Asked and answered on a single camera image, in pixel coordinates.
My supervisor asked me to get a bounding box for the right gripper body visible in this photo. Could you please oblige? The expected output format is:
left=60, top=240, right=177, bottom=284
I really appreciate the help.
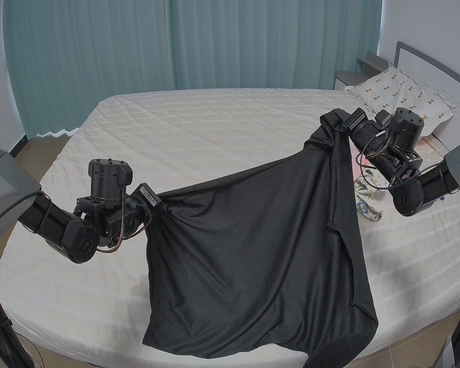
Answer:
left=341, top=108, right=388, bottom=156

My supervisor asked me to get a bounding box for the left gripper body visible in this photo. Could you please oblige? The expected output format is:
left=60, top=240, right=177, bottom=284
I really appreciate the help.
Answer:
left=123, top=182, right=166, bottom=240

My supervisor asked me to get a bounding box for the black T-shirt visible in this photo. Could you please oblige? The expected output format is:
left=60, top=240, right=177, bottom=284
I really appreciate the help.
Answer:
left=143, top=108, right=379, bottom=368

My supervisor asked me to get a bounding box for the bed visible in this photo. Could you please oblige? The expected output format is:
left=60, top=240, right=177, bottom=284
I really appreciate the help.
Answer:
left=0, top=41, right=460, bottom=363

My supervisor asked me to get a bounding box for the pink garment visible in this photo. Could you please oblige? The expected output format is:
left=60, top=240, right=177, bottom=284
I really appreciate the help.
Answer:
left=349, top=144, right=372, bottom=179

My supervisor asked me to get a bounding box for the white printed pillow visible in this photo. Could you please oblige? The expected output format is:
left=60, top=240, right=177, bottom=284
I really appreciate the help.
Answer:
left=343, top=64, right=455, bottom=137

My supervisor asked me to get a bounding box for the grey bedside table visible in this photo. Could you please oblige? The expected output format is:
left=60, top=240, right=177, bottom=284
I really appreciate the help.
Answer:
left=334, top=50, right=389, bottom=91

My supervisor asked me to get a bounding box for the purple garment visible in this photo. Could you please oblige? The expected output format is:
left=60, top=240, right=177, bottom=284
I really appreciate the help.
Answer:
left=404, top=169, right=447, bottom=202

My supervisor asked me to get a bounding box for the white printed garment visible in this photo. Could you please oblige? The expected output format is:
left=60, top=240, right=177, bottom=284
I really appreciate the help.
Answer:
left=354, top=169, right=384, bottom=221

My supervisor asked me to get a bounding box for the blue-green curtain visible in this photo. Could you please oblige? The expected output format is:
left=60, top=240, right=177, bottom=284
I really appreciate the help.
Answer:
left=2, top=0, right=384, bottom=139

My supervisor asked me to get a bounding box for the black cable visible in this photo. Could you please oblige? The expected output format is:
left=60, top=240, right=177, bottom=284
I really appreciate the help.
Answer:
left=358, top=129, right=393, bottom=191

